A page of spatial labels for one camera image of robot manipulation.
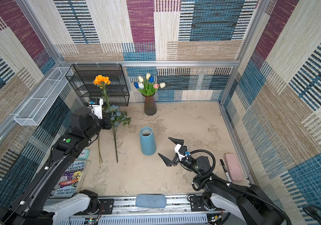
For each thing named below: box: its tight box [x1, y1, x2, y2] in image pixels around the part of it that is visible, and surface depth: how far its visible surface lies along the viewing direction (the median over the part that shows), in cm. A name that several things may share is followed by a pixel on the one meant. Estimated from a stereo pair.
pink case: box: [223, 152, 244, 182], surface depth 85 cm
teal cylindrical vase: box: [139, 126, 157, 157], surface depth 82 cm
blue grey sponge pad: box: [135, 194, 167, 209], surface depth 74 cm
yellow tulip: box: [145, 72, 151, 89], surface depth 96 cm
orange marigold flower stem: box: [92, 74, 112, 113], surface depth 70 cm
